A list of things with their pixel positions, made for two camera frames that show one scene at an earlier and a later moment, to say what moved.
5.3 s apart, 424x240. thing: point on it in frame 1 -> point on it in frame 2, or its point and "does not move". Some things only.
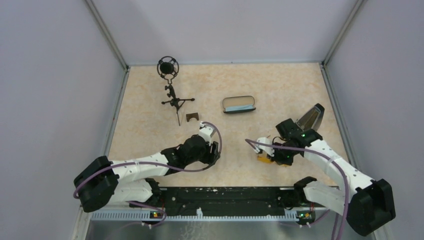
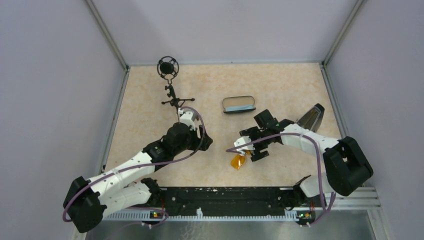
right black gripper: (279, 161) -> (256, 154)
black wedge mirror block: (312, 119) does not move
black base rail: (227, 198) does not move
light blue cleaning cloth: (231, 108) does not move
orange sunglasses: (264, 159) -> (238, 160)
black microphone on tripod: (168, 68) does not move
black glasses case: (238, 104) does not move
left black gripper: (211, 158) -> (203, 143)
